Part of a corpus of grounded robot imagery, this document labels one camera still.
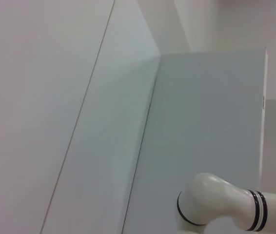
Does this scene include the grey partition panel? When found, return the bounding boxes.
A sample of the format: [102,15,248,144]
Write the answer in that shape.
[122,47,269,234]

